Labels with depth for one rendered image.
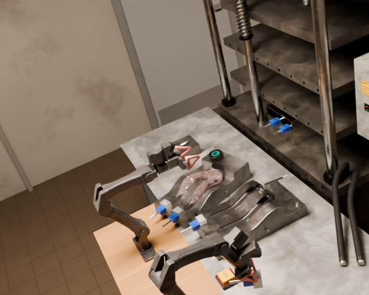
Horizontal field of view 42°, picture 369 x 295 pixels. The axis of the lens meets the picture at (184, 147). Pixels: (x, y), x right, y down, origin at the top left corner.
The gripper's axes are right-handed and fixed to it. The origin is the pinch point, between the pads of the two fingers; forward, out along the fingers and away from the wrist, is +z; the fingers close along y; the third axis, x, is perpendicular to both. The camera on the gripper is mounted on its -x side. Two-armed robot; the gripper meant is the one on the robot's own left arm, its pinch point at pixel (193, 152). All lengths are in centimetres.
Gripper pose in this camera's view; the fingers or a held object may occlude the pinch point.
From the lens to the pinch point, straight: 231.5
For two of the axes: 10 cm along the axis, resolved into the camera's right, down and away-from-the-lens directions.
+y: -4.1, -4.1, 8.1
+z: 8.9, -3.9, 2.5
